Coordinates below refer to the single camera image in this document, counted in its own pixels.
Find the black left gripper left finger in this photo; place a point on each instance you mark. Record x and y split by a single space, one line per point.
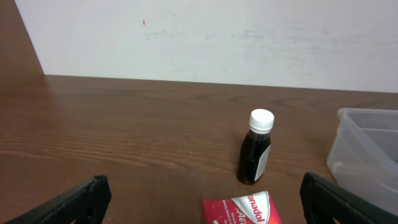
85 204

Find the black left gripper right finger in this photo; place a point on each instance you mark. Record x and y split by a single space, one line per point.
326 203

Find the clear plastic container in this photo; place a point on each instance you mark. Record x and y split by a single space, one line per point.
363 157

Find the red Panadol box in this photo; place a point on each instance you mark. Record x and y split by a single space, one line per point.
256 208

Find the dark bottle white cap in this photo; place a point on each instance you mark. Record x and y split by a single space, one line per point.
256 147

